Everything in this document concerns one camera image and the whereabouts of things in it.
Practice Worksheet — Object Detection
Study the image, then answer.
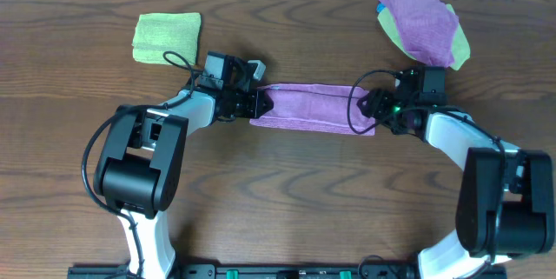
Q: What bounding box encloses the purple microfiber cloth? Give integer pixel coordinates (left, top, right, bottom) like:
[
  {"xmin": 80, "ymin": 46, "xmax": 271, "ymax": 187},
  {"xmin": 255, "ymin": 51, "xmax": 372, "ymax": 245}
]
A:
[{"xmin": 249, "ymin": 83, "xmax": 375, "ymax": 135}]

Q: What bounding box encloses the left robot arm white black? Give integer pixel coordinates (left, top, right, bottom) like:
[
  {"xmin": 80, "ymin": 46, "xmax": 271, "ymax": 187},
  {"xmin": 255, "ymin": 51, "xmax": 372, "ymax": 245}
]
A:
[{"xmin": 86, "ymin": 88, "xmax": 274, "ymax": 278}]

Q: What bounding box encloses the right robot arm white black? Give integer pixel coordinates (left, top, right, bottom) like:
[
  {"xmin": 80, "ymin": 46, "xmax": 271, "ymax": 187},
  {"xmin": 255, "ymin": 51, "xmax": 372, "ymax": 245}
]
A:
[{"xmin": 356, "ymin": 89, "xmax": 555, "ymax": 278}]

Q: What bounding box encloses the crumpled purple cloth on pile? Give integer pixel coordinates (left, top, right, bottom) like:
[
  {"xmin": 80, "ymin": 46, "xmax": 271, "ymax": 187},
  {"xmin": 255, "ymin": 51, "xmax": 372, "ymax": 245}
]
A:
[{"xmin": 378, "ymin": 0, "xmax": 460, "ymax": 67}]

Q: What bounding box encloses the green cloth under pile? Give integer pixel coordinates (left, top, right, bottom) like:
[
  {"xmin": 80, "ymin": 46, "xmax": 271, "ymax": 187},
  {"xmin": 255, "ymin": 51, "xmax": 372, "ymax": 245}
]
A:
[{"xmin": 377, "ymin": 7, "xmax": 471, "ymax": 70}]

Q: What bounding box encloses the blue cloth under pile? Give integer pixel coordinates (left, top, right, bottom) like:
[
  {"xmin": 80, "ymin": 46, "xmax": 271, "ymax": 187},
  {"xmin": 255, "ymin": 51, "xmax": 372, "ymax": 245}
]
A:
[{"xmin": 376, "ymin": 3, "xmax": 386, "ymax": 13}]

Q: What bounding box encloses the folded green cloth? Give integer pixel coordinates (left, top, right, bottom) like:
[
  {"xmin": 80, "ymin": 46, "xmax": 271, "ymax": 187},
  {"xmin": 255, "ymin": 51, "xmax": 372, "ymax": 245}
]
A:
[{"xmin": 132, "ymin": 12, "xmax": 202, "ymax": 65}]

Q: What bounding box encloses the left black camera cable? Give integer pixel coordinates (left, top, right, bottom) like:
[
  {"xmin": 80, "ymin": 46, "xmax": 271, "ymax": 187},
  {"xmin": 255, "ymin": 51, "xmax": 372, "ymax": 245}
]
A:
[{"xmin": 81, "ymin": 50, "xmax": 201, "ymax": 279}]

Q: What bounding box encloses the black camera cable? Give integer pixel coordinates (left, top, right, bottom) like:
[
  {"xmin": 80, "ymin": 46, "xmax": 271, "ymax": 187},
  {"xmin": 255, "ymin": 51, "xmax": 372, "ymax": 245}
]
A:
[
  {"xmin": 346, "ymin": 69, "xmax": 507, "ymax": 279},
  {"xmin": 81, "ymin": 50, "xmax": 201, "ymax": 279}
]

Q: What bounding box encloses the right black camera cable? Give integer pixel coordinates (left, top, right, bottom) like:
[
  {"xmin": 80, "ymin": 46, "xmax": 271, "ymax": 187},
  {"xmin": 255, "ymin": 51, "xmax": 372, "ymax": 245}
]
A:
[{"xmin": 346, "ymin": 69, "xmax": 507, "ymax": 279}]

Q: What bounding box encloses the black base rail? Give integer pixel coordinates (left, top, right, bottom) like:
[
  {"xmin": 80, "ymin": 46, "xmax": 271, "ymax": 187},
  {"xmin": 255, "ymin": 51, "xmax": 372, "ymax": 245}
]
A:
[{"xmin": 67, "ymin": 262, "xmax": 507, "ymax": 279}]

